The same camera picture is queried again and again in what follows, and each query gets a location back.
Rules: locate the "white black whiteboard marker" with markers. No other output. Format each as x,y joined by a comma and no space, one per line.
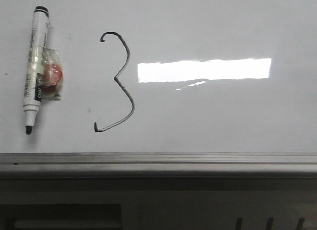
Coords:
35,68

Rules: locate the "red magnet taped on marker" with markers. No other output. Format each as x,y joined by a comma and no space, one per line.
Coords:
52,82

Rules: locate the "white whiteboard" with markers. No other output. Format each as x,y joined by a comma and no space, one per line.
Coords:
166,76

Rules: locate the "grey metal shelf unit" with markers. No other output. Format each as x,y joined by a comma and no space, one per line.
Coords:
159,204

